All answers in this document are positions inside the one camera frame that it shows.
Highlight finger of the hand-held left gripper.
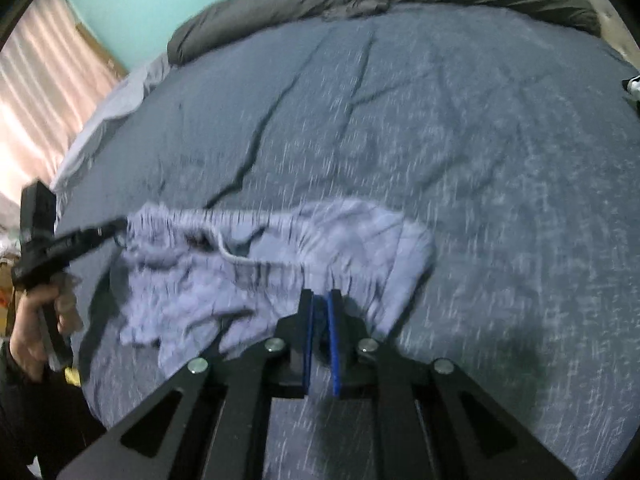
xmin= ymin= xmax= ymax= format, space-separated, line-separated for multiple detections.
xmin=65 ymin=216 xmax=130 ymax=262

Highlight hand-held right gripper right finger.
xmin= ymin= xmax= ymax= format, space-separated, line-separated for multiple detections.
xmin=326 ymin=289 xmax=581 ymax=480

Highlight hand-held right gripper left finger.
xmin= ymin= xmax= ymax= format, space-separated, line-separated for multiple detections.
xmin=57 ymin=289 xmax=317 ymax=480

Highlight light blue plaid shorts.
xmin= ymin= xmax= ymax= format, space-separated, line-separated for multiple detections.
xmin=117 ymin=199 xmax=436 ymax=372

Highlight person's left forearm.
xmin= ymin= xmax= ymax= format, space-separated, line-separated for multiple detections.
xmin=0 ymin=345 xmax=61 ymax=480

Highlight person's left hand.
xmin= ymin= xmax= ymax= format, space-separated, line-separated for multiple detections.
xmin=9 ymin=280 xmax=85 ymax=382

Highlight light grey bed sheet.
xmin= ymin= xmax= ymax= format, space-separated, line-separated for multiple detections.
xmin=52 ymin=52 xmax=173 ymax=191

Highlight pink curtain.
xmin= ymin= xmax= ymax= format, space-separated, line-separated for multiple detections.
xmin=0 ymin=0 xmax=126 ymax=211

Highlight blue patterned bed blanket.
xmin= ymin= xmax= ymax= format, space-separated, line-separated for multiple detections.
xmin=52 ymin=2 xmax=640 ymax=480

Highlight small dark crumpled cloth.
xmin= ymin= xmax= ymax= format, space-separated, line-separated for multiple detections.
xmin=322 ymin=1 xmax=391 ymax=20

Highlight wooden window frame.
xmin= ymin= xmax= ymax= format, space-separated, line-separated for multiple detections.
xmin=75 ymin=22 xmax=130 ymax=81

